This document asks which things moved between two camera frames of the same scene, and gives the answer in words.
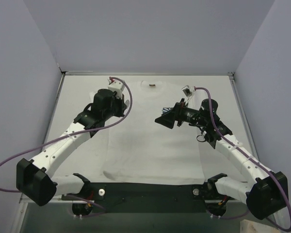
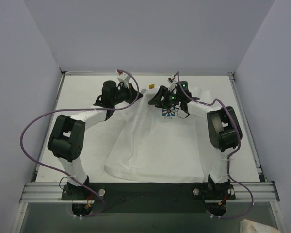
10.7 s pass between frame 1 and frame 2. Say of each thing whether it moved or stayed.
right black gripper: moved
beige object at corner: stayed
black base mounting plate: stayed
